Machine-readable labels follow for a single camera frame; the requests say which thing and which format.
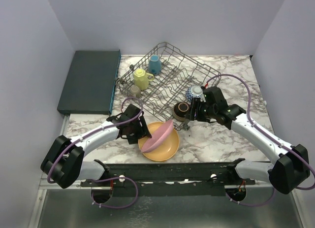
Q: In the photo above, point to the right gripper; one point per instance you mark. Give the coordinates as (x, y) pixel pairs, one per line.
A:
(196, 103)

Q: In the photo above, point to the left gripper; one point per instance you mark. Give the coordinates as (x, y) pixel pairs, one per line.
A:
(143, 132)

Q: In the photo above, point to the pink plate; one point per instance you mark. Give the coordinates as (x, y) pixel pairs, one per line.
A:
(158, 137)

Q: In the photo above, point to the brown beige bowl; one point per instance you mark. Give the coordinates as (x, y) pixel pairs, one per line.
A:
(180, 110)

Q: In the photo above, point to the red patterned bowl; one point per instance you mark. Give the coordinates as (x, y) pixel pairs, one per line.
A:
(194, 92)

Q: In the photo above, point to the small grey cup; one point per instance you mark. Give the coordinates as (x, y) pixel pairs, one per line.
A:
(135, 91)

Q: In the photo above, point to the grey wire dish rack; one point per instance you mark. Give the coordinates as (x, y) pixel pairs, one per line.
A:
(178, 73)

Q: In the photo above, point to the yellow-green faceted mug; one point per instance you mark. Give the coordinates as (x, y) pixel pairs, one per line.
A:
(142, 78)

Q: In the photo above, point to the blue floral mug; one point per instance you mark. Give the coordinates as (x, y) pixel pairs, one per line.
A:
(154, 66)

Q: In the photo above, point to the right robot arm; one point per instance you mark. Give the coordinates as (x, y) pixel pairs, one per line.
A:
(288, 165)

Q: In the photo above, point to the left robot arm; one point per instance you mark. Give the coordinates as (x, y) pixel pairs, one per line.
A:
(64, 163)

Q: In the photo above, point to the plain orange plate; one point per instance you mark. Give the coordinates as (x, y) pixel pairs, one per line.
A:
(166, 150)

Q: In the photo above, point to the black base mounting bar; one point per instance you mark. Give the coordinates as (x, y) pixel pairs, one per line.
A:
(166, 179)

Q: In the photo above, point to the dark grey network switch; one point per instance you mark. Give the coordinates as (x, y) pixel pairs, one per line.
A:
(90, 84)

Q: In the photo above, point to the aluminium rail frame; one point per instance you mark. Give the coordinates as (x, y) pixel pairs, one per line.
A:
(46, 167)

